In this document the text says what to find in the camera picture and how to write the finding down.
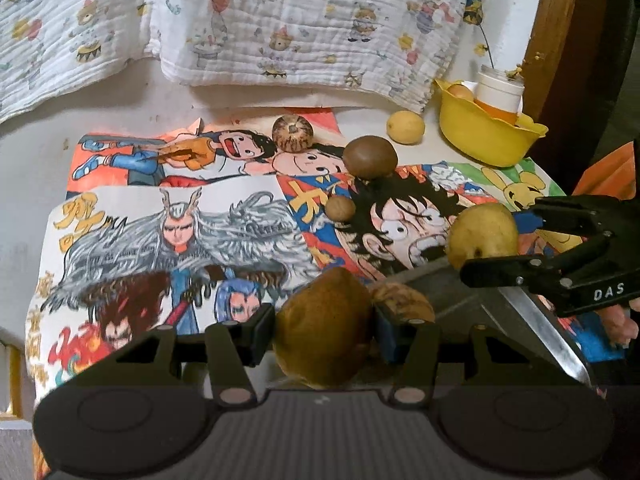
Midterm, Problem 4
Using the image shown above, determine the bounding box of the right white printed cloth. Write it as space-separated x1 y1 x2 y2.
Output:
150 0 465 113

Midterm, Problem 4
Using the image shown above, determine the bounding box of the fruit in yellow bowl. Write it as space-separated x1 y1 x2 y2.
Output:
447 84 475 102

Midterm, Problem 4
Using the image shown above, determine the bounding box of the small brown kiwi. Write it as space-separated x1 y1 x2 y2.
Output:
324 195 356 223

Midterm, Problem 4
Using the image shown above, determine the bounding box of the striped beige melon fruit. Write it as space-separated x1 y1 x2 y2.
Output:
368 282 435 323

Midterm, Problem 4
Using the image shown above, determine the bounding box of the white printed cloth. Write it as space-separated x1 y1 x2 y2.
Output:
150 0 465 113
1 0 160 122

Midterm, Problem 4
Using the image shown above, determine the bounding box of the striped brown round fruit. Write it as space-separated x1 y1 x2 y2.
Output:
271 115 314 153

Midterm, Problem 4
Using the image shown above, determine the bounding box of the silver metal tray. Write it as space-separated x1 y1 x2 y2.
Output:
369 258 596 386

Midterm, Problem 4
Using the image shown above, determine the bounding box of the colourful cartoon table cloth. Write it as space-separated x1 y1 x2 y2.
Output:
24 106 626 480

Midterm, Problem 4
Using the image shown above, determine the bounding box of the yellow plastic bowl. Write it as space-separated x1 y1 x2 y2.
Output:
435 79 549 168

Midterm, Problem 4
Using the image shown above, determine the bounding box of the yellow lemon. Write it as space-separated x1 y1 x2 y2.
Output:
386 110 425 145

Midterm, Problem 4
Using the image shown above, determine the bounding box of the left white printed cloth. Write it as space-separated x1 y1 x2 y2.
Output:
1 0 160 122

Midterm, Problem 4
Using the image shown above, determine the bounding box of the wooden door frame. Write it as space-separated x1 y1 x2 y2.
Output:
522 0 576 120

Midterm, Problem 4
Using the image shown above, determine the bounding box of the brown pear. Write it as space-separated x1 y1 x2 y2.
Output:
272 268 375 389

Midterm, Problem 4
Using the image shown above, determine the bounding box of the white orange jar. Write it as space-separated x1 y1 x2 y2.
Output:
474 65 525 126

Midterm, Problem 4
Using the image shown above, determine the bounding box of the yellow-green pear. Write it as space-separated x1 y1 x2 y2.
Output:
446 203 518 271

